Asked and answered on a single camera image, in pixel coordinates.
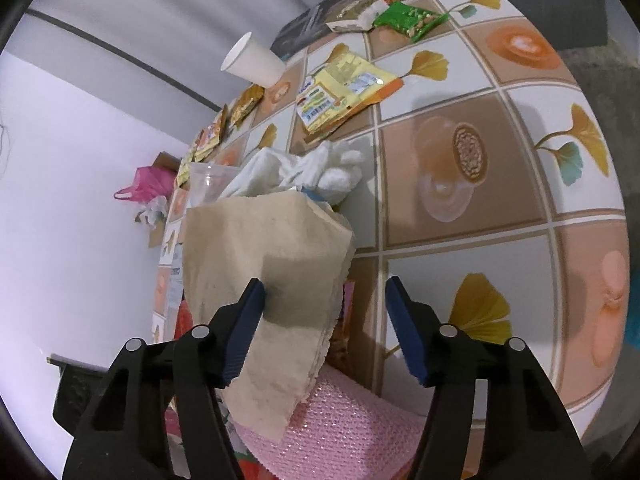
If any brown paper towel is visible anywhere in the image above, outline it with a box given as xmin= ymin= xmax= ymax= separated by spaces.
xmin=182 ymin=192 xmax=357 ymax=443

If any pink knitted cloth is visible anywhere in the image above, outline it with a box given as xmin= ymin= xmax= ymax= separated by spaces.
xmin=235 ymin=365 xmax=426 ymax=480

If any white crumpled tissue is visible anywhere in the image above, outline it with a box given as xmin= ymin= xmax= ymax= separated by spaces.
xmin=220 ymin=141 xmax=366 ymax=206

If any white crumpled plastic bag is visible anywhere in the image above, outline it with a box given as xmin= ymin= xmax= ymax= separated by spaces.
xmin=140 ymin=196 xmax=168 ymax=226

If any yellow patterned snack packet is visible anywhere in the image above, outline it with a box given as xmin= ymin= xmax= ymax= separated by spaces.
xmin=229 ymin=84 xmax=266 ymax=130

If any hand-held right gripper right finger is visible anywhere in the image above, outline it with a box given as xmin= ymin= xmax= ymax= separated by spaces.
xmin=385 ymin=276 xmax=586 ymax=480

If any clear plastic cup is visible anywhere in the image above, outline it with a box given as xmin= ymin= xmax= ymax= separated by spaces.
xmin=184 ymin=162 xmax=241 ymax=211

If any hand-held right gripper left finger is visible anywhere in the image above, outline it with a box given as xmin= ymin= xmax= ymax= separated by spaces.
xmin=62 ymin=278 xmax=266 ymax=480

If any gold and white carton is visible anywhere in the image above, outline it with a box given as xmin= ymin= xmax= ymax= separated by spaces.
xmin=326 ymin=2 xmax=388 ymax=33

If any large yellow snack packet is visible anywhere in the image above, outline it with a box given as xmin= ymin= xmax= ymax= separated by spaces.
xmin=295 ymin=52 xmax=403 ymax=136

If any pink plastic bag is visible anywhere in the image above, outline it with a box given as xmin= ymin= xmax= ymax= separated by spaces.
xmin=114 ymin=165 xmax=177 ymax=202

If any green pea snack packet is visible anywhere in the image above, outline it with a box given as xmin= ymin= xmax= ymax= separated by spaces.
xmin=372 ymin=1 xmax=449 ymax=43

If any white paper cup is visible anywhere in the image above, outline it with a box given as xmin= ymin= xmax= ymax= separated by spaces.
xmin=221 ymin=31 xmax=287 ymax=88

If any dark printed table mat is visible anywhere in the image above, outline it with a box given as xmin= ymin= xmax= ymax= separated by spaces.
xmin=270 ymin=0 xmax=441 ymax=58

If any brown cardboard box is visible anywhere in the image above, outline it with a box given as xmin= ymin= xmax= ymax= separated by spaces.
xmin=135 ymin=152 xmax=183 ymax=248

